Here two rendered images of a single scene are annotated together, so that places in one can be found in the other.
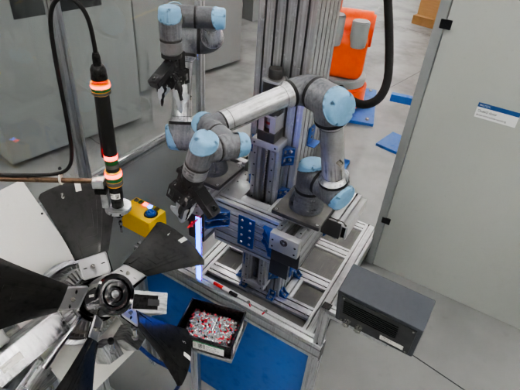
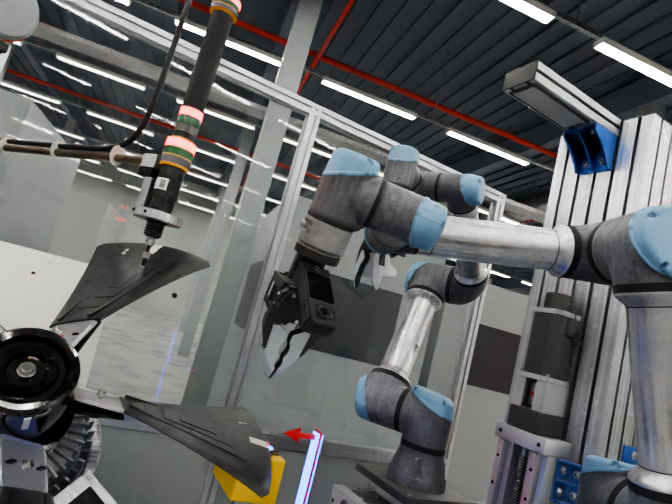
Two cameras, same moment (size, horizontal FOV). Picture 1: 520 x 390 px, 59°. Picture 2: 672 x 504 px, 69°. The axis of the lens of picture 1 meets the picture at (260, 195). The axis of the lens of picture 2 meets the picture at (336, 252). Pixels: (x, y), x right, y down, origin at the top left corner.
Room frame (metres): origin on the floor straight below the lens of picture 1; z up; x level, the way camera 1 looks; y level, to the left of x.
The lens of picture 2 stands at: (0.53, -0.25, 1.37)
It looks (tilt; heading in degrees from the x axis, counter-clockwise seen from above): 8 degrees up; 35
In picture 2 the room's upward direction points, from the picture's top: 15 degrees clockwise
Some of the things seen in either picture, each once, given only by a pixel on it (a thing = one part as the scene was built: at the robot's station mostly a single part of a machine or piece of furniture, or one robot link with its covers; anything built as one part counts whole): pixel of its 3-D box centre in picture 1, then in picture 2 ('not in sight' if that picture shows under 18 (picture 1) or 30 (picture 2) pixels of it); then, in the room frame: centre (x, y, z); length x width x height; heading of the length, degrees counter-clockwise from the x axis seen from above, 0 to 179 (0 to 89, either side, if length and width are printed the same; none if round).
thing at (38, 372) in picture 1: (35, 379); not in sight; (0.66, 0.56, 1.08); 0.07 x 0.04 x 0.06; 162
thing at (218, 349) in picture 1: (210, 327); not in sight; (1.05, 0.14, 0.84); 0.22 x 0.17 x 0.07; 77
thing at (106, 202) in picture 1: (112, 194); (162, 189); (0.96, 0.39, 1.50); 0.09 x 0.07 x 0.10; 96
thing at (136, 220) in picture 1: (143, 219); (246, 469); (1.42, 0.47, 1.02); 0.16 x 0.10 x 0.11; 61
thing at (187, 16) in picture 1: (178, 15); (419, 185); (1.64, 0.34, 1.78); 0.11 x 0.11 x 0.08; 5
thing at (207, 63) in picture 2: (107, 134); (203, 77); (0.96, 0.38, 1.68); 0.03 x 0.03 x 0.21
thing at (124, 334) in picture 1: (129, 337); not in sight; (0.93, 0.40, 0.91); 0.12 x 0.08 x 0.12; 61
